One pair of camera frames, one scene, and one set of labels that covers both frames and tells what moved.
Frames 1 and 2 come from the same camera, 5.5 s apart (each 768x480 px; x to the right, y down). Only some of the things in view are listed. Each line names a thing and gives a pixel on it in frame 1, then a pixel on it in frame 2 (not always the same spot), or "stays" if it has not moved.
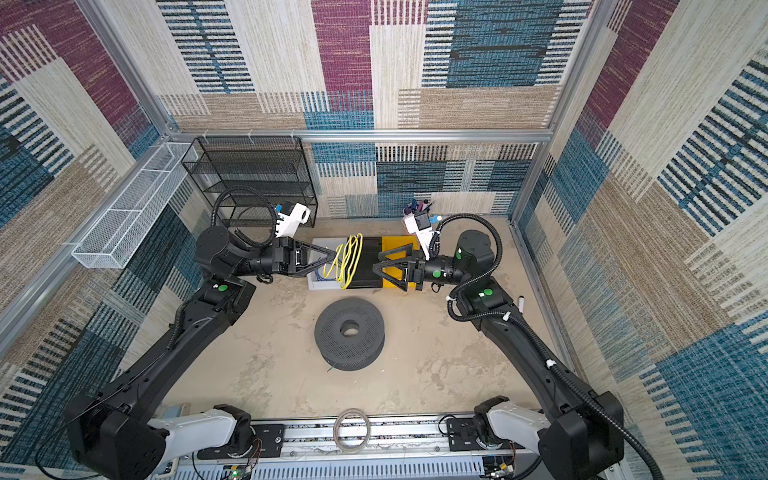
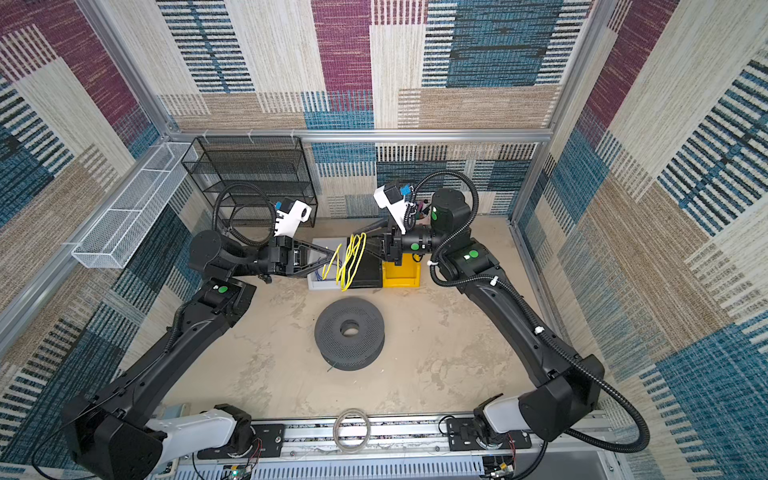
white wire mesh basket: (118, 232) stays
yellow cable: (346, 261) stays
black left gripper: (287, 260) stays
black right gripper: (415, 274) to (392, 244)
